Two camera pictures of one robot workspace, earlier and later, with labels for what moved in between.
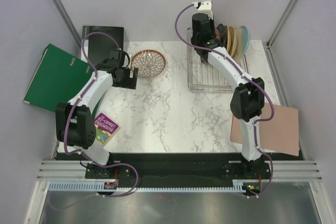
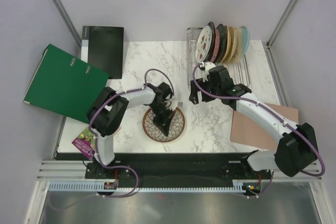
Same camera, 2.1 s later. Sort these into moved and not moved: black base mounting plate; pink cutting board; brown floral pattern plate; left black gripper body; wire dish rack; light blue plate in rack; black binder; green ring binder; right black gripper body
Moved: brown floral pattern plate; left black gripper body; right black gripper body
Not moved: pink cutting board; wire dish rack; green ring binder; black base mounting plate; light blue plate in rack; black binder
